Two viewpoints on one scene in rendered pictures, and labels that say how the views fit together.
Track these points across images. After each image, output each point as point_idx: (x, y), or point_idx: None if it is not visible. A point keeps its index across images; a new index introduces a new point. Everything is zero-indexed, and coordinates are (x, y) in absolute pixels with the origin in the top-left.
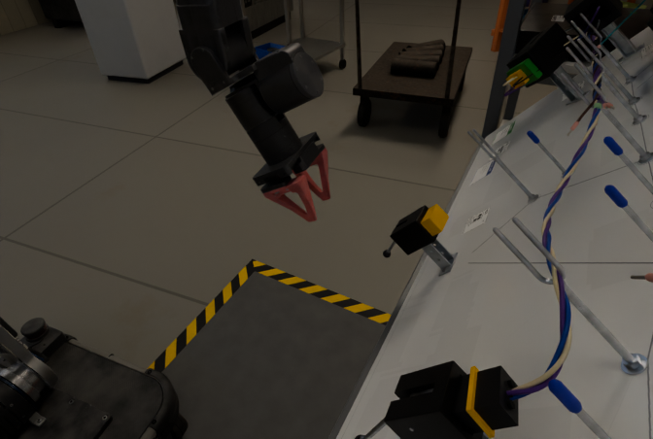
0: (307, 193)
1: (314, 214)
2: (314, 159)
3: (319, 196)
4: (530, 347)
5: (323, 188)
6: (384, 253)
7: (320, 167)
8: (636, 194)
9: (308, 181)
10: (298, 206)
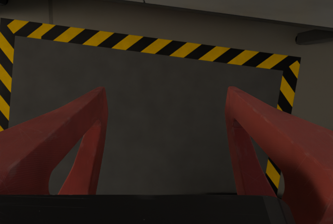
0: (306, 126)
1: (246, 92)
2: (130, 196)
3: (105, 128)
4: None
5: (96, 118)
6: None
7: (55, 158)
8: None
9: (88, 190)
10: (240, 160)
